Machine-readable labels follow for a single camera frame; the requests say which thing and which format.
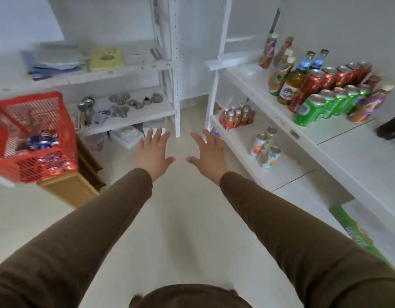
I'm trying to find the cluster of round metal lids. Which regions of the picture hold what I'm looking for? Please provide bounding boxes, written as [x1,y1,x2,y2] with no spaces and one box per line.
[108,92,144,118]

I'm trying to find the amber bottle blue neck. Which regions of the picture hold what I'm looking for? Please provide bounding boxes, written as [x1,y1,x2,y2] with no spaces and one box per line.
[310,48,330,71]
[277,50,316,106]

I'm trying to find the white numbered storage rack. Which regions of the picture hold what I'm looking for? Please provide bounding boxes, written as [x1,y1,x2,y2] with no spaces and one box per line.
[0,0,182,189]

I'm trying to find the metal ladle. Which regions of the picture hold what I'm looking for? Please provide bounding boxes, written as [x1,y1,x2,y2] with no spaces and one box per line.
[77,101,89,125]
[83,96,95,124]

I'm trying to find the dark red can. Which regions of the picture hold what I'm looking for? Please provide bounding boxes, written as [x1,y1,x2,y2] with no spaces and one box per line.
[346,62,361,86]
[322,67,339,91]
[358,62,374,84]
[288,69,326,113]
[334,65,352,89]

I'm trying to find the pack of small orange bottles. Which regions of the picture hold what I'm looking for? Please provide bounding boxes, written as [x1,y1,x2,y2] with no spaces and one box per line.
[219,104,257,130]

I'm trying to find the green white carton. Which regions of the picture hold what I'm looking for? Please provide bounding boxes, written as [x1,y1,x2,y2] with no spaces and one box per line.
[329,198,392,265]

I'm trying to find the person's brown sweater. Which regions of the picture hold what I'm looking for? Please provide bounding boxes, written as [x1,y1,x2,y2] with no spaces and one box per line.
[129,284,253,308]

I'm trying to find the white leaflet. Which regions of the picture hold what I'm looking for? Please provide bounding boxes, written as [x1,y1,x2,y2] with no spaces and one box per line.
[123,47,165,65]

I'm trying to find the pale grey paper sheets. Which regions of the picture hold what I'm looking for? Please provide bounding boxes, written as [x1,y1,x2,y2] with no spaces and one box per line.
[32,43,88,69]

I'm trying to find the person's left forearm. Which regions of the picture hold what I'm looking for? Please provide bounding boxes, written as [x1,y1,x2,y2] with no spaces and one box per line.
[0,168,153,308]

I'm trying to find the packaged scissors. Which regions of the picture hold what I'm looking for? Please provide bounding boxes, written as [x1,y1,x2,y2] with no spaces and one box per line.
[93,109,112,124]

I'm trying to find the white flat box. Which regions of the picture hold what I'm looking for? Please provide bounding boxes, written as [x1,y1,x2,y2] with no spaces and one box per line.
[143,117,167,129]

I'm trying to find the yellow booklet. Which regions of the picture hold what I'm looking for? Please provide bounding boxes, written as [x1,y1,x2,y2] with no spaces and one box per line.
[88,47,126,71]

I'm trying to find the reddish brown bottle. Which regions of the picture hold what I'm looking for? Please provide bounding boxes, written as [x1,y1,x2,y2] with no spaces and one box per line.
[274,36,294,67]
[259,32,279,69]

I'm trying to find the blue Pepsi cans group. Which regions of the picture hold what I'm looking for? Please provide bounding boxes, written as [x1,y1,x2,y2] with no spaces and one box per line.
[37,134,107,209]

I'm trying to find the person's left hand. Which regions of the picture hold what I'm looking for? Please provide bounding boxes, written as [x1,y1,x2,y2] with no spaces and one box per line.
[135,127,176,183]

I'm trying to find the clear packet of white papers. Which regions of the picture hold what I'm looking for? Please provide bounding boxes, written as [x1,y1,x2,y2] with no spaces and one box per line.
[108,124,144,150]

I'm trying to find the red plastic shopping basket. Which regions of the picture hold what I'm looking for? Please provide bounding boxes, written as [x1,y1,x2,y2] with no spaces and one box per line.
[0,91,79,185]

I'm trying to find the white metal shelf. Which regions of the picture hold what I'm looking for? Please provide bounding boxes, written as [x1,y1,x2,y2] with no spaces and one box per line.
[203,0,395,273]

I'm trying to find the stack of blue folders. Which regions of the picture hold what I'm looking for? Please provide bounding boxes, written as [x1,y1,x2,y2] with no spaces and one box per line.
[20,49,86,81]

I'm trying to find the person's right hand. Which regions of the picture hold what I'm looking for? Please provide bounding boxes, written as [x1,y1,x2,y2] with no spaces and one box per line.
[186,128,230,187]

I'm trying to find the person's right forearm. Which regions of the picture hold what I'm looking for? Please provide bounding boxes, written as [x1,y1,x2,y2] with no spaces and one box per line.
[219,171,395,308]

